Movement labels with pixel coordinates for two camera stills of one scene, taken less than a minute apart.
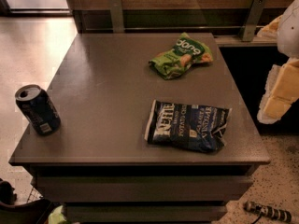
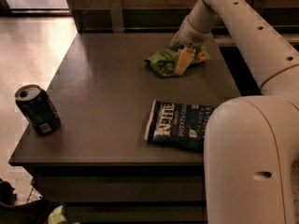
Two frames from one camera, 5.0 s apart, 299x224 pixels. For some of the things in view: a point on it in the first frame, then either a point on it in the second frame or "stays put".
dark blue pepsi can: [38, 109] stays put
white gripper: [290, 32] to [191, 35]
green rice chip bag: [186, 52] stays put
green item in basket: [56, 217] stays put
